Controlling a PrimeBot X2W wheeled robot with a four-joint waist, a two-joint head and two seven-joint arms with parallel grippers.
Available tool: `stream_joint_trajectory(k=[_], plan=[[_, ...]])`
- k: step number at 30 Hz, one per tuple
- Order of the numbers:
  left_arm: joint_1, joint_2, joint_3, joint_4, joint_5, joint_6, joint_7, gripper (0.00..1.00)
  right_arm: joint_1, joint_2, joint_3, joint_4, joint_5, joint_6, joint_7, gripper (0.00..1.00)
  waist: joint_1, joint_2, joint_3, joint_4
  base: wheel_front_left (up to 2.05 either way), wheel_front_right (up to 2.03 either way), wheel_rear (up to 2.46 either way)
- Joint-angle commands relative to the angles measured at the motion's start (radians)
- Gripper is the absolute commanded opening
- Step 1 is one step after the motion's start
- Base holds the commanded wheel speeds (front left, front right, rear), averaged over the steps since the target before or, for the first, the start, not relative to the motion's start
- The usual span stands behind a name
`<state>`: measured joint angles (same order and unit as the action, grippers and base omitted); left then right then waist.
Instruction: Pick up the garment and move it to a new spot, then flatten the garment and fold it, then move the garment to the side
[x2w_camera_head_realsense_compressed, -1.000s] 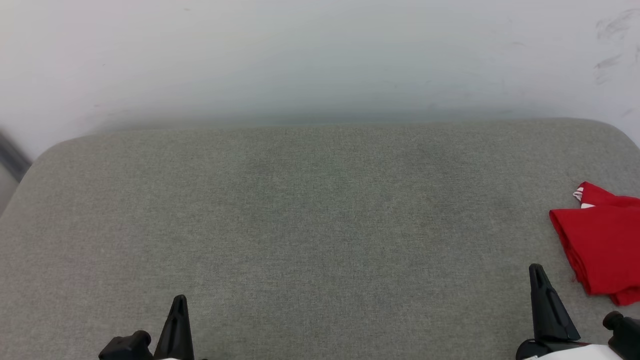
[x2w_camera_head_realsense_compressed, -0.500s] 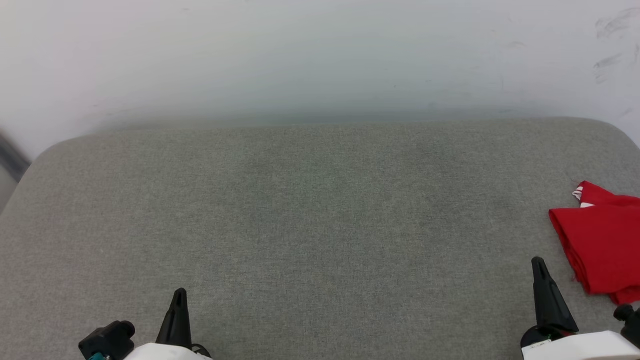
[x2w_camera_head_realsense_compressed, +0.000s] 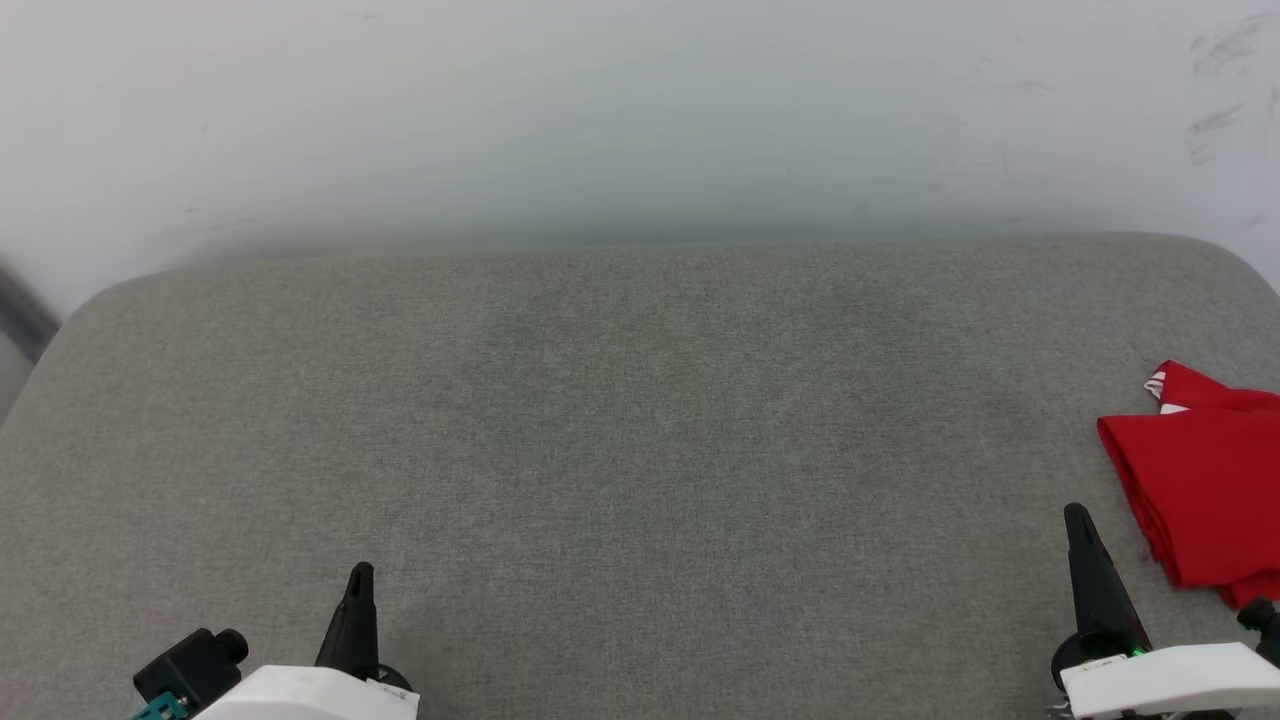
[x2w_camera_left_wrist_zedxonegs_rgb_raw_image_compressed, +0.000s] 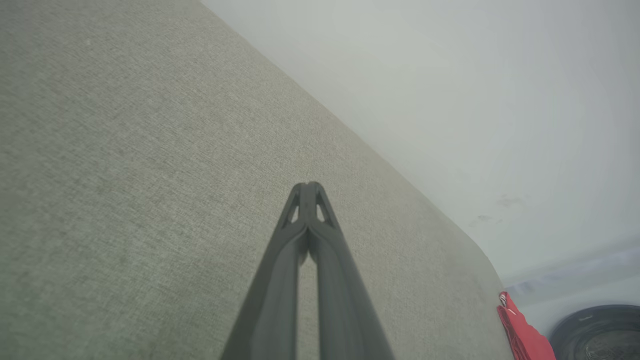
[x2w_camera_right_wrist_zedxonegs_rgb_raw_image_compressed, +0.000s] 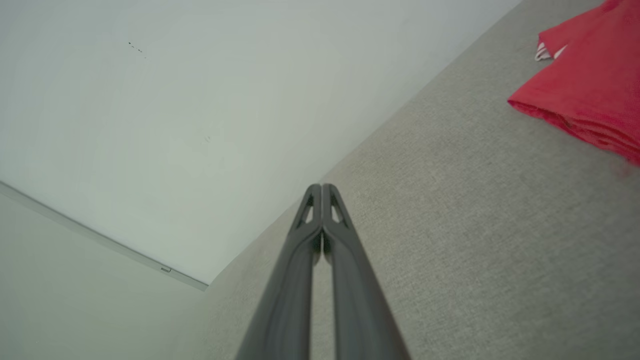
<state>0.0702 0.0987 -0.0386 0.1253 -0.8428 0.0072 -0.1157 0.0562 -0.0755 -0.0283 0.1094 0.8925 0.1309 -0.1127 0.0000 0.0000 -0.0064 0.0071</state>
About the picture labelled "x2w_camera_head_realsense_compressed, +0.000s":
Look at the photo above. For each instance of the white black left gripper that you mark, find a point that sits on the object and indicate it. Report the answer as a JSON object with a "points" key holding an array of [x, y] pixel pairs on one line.
{"points": [[300, 695]]}

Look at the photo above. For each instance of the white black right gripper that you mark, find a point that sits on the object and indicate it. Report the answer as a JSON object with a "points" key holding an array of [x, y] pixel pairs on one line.
{"points": [[1170, 685]]}

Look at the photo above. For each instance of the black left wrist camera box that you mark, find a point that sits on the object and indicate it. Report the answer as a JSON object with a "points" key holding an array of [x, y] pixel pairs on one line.
{"points": [[190, 665]]}

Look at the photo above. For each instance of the grey fabric sofa seat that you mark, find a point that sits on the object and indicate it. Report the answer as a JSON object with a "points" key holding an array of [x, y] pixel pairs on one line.
{"points": [[640, 450]]}

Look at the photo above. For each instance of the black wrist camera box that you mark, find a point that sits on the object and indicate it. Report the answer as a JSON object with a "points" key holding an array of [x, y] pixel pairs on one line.
{"points": [[190, 665], [1262, 620]]}

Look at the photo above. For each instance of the red white basketball jersey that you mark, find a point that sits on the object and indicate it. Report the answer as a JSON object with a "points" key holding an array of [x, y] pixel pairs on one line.
{"points": [[1200, 480]]}

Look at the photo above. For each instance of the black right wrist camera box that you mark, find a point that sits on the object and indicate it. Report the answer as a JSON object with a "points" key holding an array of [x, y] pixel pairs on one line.
{"points": [[1262, 620]]}

